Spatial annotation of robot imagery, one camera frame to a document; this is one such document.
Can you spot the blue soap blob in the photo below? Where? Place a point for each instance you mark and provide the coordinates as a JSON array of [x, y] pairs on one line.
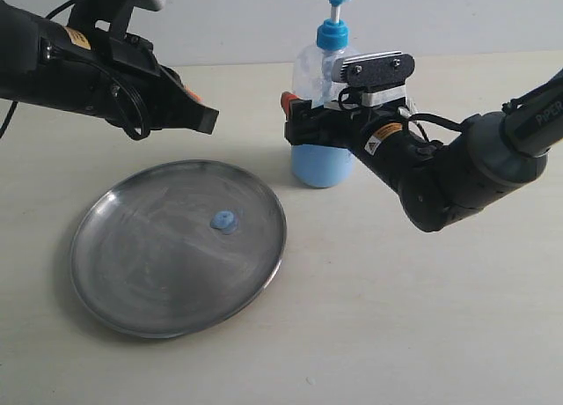
[[225, 221]]

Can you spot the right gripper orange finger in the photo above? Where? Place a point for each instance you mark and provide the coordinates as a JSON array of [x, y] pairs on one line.
[[323, 138], [302, 118]]

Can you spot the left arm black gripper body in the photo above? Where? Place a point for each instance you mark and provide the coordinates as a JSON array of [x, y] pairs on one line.
[[95, 75]]

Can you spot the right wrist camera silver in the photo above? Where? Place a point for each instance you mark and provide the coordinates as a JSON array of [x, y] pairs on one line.
[[374, 79]]

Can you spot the round metal plate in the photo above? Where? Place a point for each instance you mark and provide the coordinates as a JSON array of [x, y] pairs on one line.
[[145, 262]]

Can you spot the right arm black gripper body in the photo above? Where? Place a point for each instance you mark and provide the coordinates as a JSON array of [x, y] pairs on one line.
[[402, 161]]

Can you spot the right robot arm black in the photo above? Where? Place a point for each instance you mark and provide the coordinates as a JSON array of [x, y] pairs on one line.
[[442, 171]]

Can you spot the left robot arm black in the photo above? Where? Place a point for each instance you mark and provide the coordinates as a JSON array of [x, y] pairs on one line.
[[19, 48]]

